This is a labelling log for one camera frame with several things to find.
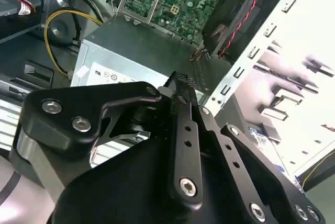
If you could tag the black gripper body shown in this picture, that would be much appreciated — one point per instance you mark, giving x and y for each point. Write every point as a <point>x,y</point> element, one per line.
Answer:
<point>117,195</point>

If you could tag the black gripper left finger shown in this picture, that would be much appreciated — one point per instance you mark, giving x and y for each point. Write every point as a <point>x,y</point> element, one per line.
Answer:
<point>60,129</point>

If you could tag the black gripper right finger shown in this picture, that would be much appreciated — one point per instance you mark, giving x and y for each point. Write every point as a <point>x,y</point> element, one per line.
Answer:
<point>231,156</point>

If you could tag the hard disk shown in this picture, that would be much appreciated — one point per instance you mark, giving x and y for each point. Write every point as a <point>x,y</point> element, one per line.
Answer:
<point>257,135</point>

